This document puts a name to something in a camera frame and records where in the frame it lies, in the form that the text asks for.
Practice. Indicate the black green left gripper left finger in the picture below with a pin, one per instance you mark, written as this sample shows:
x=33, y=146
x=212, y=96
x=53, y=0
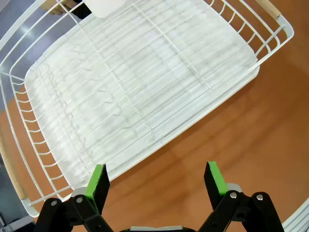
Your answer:
x=97, y=193

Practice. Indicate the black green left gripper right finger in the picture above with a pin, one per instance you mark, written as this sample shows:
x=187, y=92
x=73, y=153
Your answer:
x=217, y=186

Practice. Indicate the white plastic drain tray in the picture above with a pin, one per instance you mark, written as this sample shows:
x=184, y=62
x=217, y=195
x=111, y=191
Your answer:
x=231, y=87

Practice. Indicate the white ribbed object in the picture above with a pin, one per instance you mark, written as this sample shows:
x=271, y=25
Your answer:
x=300, y=217

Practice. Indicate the white plastic cutlery cup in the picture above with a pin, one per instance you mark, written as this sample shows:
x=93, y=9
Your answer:
x=106, y=8

